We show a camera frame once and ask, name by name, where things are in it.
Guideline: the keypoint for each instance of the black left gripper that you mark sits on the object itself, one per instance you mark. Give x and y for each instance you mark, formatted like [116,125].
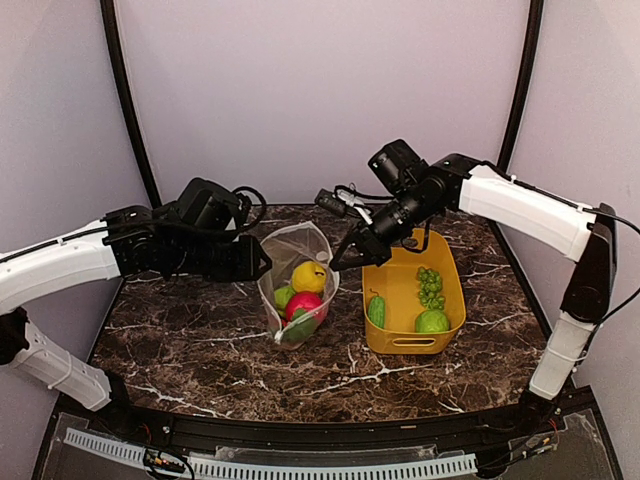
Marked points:
[249,262]

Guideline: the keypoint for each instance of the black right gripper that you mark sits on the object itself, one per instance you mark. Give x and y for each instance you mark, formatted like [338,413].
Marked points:
[373,248]

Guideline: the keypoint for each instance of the clear dotted zip top bag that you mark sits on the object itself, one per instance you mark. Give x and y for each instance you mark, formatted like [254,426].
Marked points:
[287,248]

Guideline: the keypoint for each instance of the green toy chayote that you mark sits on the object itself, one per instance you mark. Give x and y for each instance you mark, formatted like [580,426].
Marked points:
[282,296]

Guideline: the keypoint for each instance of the yellow toy lemon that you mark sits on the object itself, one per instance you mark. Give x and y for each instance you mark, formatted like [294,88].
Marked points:
[309,276]

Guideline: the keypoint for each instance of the red toy apple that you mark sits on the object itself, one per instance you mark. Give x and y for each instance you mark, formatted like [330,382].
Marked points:
[306,302]

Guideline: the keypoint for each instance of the yellow plastic basket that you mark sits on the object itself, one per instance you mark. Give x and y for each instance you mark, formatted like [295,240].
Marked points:
[397,282]

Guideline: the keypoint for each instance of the green toy guava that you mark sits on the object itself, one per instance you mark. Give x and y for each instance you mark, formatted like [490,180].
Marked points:
[432,321]

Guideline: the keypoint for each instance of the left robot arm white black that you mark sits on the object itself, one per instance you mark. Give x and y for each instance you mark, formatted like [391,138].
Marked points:
[77,258]

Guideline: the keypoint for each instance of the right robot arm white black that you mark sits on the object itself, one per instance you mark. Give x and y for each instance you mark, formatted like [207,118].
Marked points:
[582,234]

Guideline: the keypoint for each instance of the small right wrist webcam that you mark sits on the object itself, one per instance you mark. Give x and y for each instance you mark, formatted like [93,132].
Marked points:
[342,204]

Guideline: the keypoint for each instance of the green toy cucumber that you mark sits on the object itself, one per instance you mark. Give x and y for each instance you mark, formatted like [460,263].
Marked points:
[376,311]

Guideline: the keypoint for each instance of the green toy grapes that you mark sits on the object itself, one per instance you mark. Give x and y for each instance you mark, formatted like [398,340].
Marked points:
[430,289]

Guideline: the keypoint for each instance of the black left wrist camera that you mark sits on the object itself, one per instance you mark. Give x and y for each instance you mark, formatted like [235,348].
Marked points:
[208,205]

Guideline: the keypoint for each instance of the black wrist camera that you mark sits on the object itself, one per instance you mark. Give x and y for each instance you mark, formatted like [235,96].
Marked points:
[208,205]
[398,167]

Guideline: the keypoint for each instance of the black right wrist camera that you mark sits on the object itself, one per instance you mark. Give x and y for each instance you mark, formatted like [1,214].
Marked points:
[398,167]

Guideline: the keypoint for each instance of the black front rail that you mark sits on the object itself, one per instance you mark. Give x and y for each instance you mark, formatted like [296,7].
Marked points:
[477,430]

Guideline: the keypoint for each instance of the white slotted cable duct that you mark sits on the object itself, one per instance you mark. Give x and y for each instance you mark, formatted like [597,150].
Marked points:
[246,463]

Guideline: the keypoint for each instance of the black left frame post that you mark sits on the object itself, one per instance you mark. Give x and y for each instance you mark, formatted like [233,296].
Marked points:
[126,101]

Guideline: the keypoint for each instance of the black frame post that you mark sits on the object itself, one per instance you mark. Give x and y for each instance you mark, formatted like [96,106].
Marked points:
[126,101]
[522,84]

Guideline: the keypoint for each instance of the black right frame post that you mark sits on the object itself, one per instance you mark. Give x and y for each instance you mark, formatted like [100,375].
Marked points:
[522,84]

